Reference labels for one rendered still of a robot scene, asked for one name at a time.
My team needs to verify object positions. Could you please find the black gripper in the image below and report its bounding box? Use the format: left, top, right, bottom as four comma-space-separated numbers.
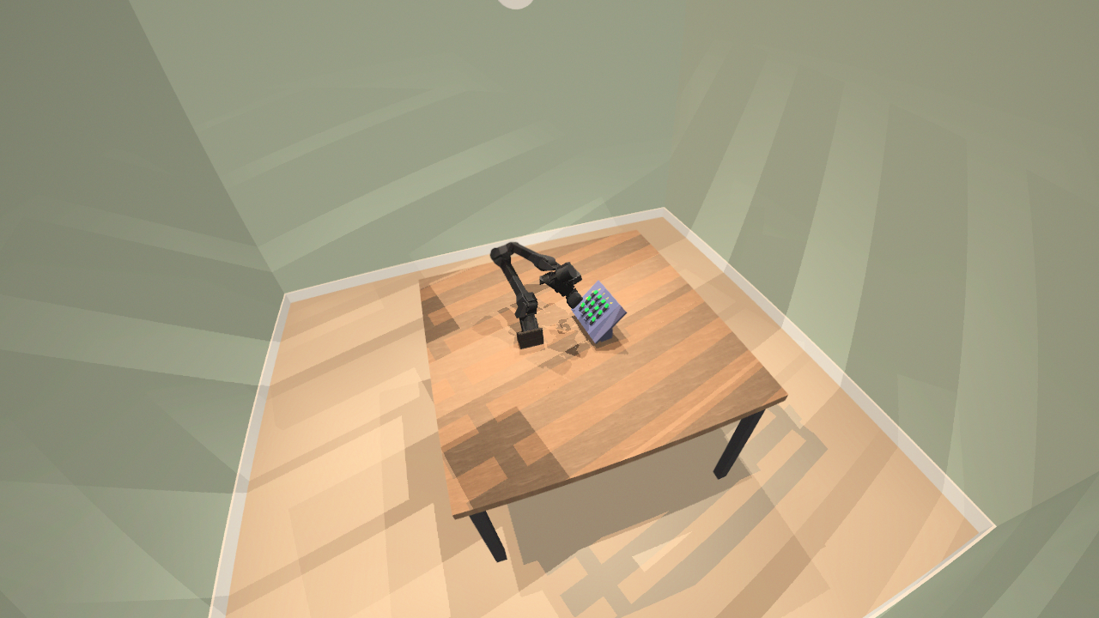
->
554, 282, 582, 309

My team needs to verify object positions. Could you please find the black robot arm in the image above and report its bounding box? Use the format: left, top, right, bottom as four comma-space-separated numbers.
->
490, 242, 582, 332

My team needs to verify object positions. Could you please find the lavender switch panel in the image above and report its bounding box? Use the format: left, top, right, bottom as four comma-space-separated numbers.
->
571, 280, 626, 344

